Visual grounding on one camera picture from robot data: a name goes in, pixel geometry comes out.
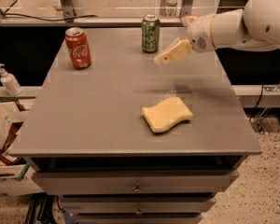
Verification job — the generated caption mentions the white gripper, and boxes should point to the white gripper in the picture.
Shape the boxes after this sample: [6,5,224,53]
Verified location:
[154,14,216,65]

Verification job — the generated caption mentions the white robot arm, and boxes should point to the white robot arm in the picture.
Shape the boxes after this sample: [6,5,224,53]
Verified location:
[154,0,280,65]

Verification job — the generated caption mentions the green soda can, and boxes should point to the green soda can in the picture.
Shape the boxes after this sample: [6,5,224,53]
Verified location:
[142,15,161,53]

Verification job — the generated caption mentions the red Coca-Cola can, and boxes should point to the red Coca-Cola can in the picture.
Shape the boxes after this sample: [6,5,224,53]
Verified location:
[65,27,91,69]

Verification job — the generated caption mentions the yellow sponge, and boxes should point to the yellow sponge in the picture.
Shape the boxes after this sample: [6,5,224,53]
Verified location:
[142,97,193,133]

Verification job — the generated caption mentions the grey drawer cabinet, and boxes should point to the grey drawer cabinet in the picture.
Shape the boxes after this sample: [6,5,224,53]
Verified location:
[8,26,263,224]

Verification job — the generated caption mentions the top grey drawer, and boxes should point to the top grey drawer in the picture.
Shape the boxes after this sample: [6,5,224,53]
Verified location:
[33,170,239,195]

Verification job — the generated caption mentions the grey drawer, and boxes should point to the grey drawer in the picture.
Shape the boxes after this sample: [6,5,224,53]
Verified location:
[77,214,203,224]
[61,195,216,214]
[33,170,239,195]

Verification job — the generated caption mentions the white pump bottle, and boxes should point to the white pump bottle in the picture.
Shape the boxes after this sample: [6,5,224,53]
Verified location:
[0,63,21,96]

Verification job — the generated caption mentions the bottom grey drawer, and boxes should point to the bottom grey drawer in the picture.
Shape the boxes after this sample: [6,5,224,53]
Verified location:
[77,214,203,224]

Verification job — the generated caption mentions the middle grey drawer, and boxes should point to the middle grey drawer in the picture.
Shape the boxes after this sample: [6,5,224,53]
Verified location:
[61,195,216,214]

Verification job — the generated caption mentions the white paper bag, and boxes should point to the white paper bag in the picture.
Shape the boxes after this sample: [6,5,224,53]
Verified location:
[0,102,29,166]

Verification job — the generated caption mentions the green marker pen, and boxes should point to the green marker pen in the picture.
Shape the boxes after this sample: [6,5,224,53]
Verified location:
[17,163,30,181]

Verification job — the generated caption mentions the white cardboard box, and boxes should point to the white cardboard box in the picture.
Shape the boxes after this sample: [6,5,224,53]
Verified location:
[0,164,43,196]

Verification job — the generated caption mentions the right metal bracket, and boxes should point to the right metal bracket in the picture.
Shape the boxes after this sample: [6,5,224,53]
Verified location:
[179,0,197,19]

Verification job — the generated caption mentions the metal bracket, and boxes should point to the metal bracket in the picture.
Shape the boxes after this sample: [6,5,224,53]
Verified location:
[179,0,197,19]
[60,0,77,22]

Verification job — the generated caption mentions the left metal bracket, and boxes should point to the left metal bracket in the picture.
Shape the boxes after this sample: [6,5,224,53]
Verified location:
[60,0,77,22]

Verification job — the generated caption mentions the black cable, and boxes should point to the black cable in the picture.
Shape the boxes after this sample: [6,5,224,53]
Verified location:
[0,0,99,22]

